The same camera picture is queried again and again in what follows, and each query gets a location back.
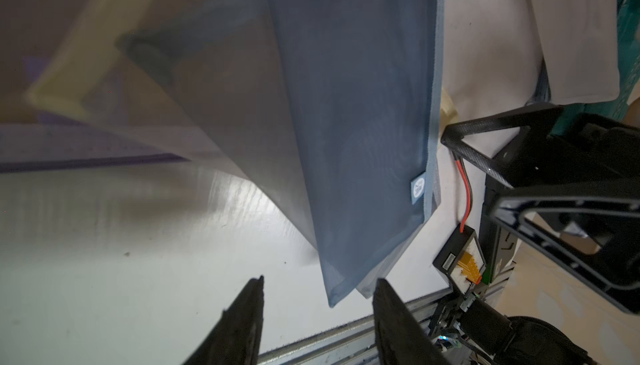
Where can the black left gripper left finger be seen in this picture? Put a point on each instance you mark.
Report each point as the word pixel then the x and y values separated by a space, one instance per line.
pixel 236 337

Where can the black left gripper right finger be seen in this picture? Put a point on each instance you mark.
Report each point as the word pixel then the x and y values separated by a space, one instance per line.
pixel 398 336

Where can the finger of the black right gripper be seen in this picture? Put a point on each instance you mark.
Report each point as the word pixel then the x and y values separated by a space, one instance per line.
pixel 535 123
pixel 591 230

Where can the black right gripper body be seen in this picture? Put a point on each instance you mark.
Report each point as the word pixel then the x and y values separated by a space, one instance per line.
pixel 592 148

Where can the dark blue mesh pouch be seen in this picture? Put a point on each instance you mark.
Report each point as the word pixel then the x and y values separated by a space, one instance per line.
pixel 329 106

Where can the yellow trimmed mesh pouch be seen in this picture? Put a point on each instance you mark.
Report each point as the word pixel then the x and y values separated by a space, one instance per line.
pixel 85 57

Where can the white mesh pouch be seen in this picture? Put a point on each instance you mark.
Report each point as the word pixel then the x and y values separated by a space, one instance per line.
pixel 579 42

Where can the black charger board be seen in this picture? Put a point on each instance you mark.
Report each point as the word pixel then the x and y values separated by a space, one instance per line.
pixel 461 260

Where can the green plastic tool case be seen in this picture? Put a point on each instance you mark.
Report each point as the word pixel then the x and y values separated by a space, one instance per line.
pixel 628 67

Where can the aluminium frame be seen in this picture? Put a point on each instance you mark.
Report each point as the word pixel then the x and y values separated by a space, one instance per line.
pixel 354 343

